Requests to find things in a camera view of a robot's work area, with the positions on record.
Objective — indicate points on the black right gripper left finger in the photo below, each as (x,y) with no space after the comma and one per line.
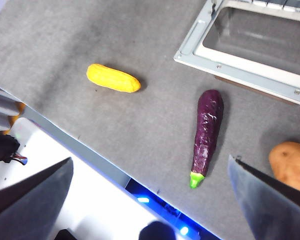
(27,212)

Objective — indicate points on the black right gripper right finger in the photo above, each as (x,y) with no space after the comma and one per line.
(277,215)

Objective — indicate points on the purple toy eggplant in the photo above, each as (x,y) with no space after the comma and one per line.
(207,130)

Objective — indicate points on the oven door with glass window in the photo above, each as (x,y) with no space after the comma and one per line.
(240,72)

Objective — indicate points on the brown toy potato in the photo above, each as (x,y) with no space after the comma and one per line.
(290,162)

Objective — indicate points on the yellow toy corn cob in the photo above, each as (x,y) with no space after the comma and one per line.
(112,78)

